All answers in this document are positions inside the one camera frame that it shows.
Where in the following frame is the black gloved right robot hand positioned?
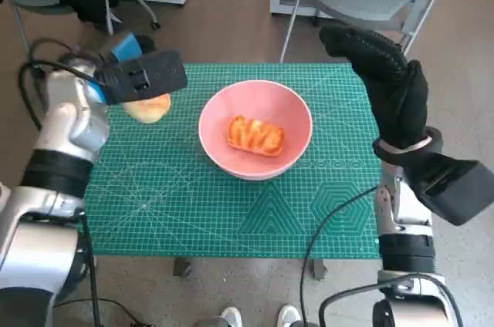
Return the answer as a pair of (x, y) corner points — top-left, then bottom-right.
(319, 24), (429, 150)

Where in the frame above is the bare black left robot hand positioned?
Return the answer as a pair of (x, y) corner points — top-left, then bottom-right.
(98, 32), (158, 69)

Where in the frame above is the round bread bun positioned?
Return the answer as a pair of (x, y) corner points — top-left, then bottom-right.
(122, 93), (172, 125)

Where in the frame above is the pink bowl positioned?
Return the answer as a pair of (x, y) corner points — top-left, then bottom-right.
(198, 79), (313, 181)

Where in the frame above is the long striped bread loaf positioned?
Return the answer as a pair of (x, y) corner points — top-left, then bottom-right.
(225, 113), (286, 157)

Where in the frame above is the green cutting mat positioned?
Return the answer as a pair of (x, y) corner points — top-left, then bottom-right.
(79, 63), (381, 259)

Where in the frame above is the person with white shoes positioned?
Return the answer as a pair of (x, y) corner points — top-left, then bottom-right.
(191, 305), (310, 327)

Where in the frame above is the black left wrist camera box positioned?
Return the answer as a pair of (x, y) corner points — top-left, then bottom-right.
(94, 51), (189, 105)

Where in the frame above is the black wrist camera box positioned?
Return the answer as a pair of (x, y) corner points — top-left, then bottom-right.
(408, 151), (494, 227)
(94, 51), (189, 105)

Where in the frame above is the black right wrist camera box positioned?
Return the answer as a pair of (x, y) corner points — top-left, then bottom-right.
(408, 151), (494, 227)

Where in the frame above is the grey table leg bracket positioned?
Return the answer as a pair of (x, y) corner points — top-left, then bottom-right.
(172, 256), (194, 277)
(310, 257), (329, 280)

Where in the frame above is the black looping right arm cable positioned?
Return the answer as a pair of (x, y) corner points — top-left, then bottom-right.
(319, 272), (464, 327)

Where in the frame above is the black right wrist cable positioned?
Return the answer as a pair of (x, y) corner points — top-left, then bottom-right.
(300, 184), (381, 327)

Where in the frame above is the black floor cable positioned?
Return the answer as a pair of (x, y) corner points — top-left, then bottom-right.
(53, 298), (155, 327)

